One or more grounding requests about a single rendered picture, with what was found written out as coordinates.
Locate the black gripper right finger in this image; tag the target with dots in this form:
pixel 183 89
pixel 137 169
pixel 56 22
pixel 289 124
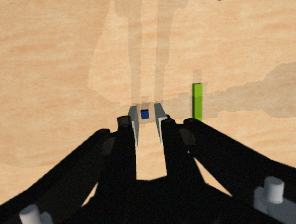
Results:
pixel 247 175

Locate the small blue cube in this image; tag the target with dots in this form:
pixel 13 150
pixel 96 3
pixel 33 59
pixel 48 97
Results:
pixel 145 114

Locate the lime green rod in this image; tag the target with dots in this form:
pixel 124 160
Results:
pixel 197 90

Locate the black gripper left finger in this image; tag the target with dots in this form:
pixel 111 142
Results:
pixel 64 189

